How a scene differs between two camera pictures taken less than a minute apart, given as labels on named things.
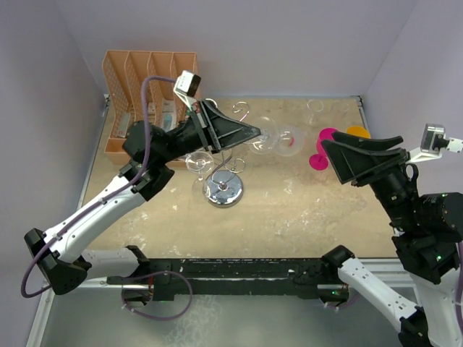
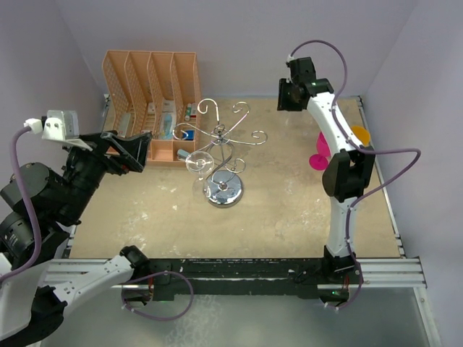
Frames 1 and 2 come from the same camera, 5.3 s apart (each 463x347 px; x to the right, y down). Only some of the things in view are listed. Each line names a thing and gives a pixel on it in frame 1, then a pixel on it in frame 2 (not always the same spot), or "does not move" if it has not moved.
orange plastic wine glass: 359,131 does not move
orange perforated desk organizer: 124,72 does not move
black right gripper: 357,164 to 283,105
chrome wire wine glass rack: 222,187 does not move
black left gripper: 216,131 to 136,147
